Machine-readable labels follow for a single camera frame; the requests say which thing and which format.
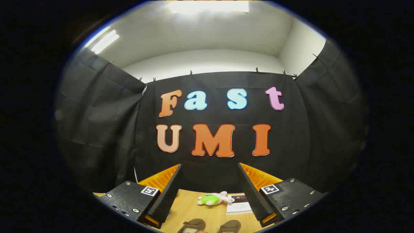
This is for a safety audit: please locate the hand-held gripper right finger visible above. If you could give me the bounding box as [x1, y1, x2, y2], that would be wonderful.
[238, 162, 325, 227]

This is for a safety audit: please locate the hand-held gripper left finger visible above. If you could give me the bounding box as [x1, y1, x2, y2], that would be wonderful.
[97, 163, 183, 229]

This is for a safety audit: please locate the brown fuzzy shoe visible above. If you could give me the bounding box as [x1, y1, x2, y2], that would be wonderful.
[177, 219, 206, 233]
[217, 220, 241, 233]

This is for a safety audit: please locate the white book with dark photo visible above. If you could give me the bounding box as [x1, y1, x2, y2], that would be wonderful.
[226, 194, 253, 215]

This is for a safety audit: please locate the black backdrop cloth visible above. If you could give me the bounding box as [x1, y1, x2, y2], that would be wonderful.
[55, 39, 369, 194]

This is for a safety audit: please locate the green and pink plush toy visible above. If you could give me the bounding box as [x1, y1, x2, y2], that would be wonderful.
[198, 191, 233, 206]

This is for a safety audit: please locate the ceiling tube light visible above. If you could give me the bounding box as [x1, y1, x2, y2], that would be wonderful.
[91, 29, 120, 54]

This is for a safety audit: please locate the ceiling light panel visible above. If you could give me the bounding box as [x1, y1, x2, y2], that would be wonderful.
[170, 0, 249, 14]

